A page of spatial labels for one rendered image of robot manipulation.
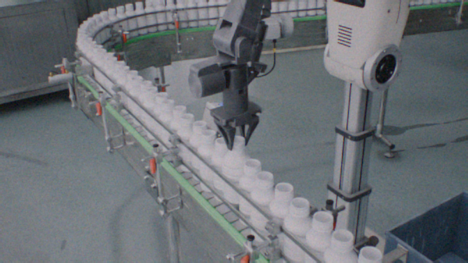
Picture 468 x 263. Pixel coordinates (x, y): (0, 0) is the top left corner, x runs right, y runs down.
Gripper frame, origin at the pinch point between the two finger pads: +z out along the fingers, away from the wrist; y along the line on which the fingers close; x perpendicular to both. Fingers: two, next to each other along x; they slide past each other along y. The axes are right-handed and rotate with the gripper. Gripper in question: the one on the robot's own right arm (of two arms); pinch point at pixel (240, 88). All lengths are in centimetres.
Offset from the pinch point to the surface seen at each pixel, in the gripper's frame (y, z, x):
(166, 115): -6.9, 12.3, -18.4
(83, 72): -76, 20, -20
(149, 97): -18.8, 11.0, -18.8
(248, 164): 32.4, 9.4, -16.9
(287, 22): -99, -17, 95
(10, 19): -302, 42, -6
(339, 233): 62, 9, -17
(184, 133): 5.3, 12.9, -18.4
